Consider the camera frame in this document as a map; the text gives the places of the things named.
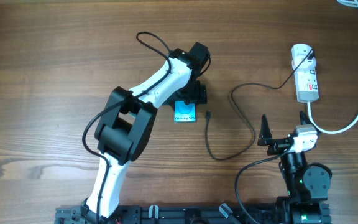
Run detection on black USB charging cable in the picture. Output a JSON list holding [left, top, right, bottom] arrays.
[[204, 48, 316, 161]]

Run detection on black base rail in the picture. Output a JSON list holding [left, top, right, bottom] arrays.
[[54, 203, 332, 224]]

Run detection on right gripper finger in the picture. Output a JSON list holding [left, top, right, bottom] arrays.
[[300, 111, 321, 135], [257, 114, 273, 146]]

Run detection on teal Galaxy smartphone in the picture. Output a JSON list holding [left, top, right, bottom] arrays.
[[174, 101, 196, 123]]

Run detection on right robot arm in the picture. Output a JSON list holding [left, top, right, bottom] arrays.
[[257, 112, 333, 224]]

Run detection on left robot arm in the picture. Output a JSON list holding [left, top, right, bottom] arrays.
[[81, 42, 211, 223]]

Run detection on white charger plug adapter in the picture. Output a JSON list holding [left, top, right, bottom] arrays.
[[291, 55, 316, 70]]

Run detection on white power strip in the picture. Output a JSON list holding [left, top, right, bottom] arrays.
[[291, 44, 319, 103]]

